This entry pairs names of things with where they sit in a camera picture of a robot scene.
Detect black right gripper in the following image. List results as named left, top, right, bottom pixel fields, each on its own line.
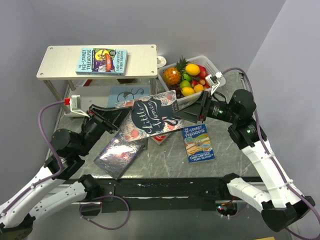
left=173, top=89, right=238, bottom=124

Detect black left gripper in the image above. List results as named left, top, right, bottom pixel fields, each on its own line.
left=75, top=103, right=133, bottom=156

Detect Little Women book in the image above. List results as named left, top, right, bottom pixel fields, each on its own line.
left=115, top=90, right=184, bottom=142

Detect light blue 143-Storey Treehouse book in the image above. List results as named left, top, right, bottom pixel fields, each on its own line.
left=75, top=47, right=128, bottom=76

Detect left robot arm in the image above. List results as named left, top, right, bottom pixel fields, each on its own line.
left=0, top=104, right=132, bottom=240

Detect yellow lemon front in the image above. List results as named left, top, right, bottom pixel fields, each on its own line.
left=181, top=87, right=195, bottom=97

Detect yellow lemon small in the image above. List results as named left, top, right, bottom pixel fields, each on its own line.
left=193, top=84, right=204, bottom=93

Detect light blue book with swan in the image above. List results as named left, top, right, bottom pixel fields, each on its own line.
left=107, top=85, right=150, bottom=107

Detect green lime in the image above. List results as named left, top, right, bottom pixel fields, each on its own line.
left=179, top=80, right=191, bottom=90

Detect dark grapes bunch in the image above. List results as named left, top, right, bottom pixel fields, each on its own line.
left=168, top=84, right=184, bottom=99

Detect blue 91-Storey Treehouse book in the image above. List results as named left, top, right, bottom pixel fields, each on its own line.
left=182, top=124, right=215, bottom=164

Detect Robinson Crusoe book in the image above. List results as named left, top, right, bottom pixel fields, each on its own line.
left=93, top=133, right=146, bottom=180

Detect red strawberries pile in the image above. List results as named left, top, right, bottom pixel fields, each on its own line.
left=191, top=65, right=211, bottom=90

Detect red 13-Storey Treehouse book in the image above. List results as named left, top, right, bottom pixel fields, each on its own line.
left=151, top=133, right=170, bottom=145

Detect toy pineapple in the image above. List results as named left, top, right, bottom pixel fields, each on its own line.
left=162, top=56, right=189, bottom=86

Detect yellow lemon top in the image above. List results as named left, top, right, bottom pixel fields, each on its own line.
left=185, top=63, right=201, bottom=76

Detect white plastic basket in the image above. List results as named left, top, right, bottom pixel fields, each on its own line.
left=158, top=55, right=222, bottom=105

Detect white two-tier shelf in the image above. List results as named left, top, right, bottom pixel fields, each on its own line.
left=36, top=44, right=158, bottom=111

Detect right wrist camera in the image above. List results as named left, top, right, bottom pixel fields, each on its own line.
left=205, top=71, right=223, bottom=96

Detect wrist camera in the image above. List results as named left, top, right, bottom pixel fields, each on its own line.
left=205, top=71, right=223, bottom=96
left=64, top=95, right=89, bottom=117

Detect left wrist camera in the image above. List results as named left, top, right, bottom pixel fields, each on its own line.
left=64, top=95, right=89, bottom=117

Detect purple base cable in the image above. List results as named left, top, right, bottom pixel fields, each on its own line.
left=79, top=194, right=131, bottom=230

